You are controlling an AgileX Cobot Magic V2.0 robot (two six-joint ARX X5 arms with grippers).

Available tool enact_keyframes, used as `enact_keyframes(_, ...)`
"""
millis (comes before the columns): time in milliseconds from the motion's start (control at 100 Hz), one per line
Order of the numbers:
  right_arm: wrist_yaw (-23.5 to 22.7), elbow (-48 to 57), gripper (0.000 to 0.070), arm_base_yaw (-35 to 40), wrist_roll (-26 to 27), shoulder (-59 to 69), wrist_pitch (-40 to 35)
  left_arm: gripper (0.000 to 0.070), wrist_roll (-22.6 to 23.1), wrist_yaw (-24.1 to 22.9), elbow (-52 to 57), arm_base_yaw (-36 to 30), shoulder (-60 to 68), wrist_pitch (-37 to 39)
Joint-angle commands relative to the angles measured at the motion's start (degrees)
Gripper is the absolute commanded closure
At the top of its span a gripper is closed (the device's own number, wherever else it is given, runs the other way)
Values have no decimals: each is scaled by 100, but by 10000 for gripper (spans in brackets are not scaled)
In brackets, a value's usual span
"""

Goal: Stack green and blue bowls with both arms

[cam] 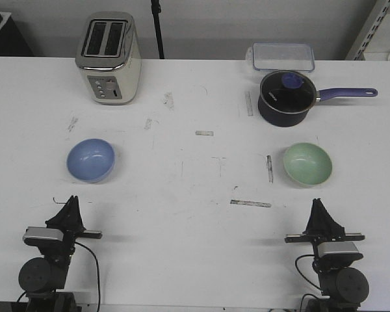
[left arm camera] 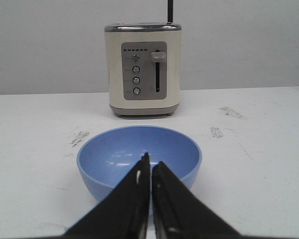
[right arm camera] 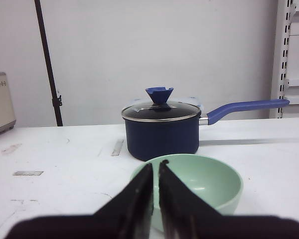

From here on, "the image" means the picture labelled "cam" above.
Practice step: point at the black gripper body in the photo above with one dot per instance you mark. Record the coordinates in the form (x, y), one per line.
(64, 249)
(315, 240)

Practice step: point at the blue bowl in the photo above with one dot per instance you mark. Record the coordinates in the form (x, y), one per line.
(91, 160)

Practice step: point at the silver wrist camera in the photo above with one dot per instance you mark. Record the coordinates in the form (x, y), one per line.
(345, 251)
(42, 236)

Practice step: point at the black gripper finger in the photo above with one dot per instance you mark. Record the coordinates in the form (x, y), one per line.
(77, 219)
(327, 224)
(63, 218)
(312, 224)

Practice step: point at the white slotted shelf upright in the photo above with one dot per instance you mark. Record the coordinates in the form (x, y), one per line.
(373, 39)

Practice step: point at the clear plastic food container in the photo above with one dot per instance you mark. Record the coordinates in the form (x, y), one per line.
(268, 56)

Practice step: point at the black tripod pole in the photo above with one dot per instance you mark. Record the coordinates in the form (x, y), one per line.
(156, 10)

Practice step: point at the silver two-slot toaster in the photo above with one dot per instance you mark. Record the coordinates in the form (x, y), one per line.
(108, 57)

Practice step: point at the blue saucepan with handle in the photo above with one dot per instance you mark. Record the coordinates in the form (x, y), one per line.
(282, 119)

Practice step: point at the glass lid with blue knob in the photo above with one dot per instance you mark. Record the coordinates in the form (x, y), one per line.
(288, 91)

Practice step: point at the green bowl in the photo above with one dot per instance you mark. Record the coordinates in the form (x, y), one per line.
(307, 164)

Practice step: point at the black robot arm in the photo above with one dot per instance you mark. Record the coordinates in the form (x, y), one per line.
(43, 278)
(342, 287)

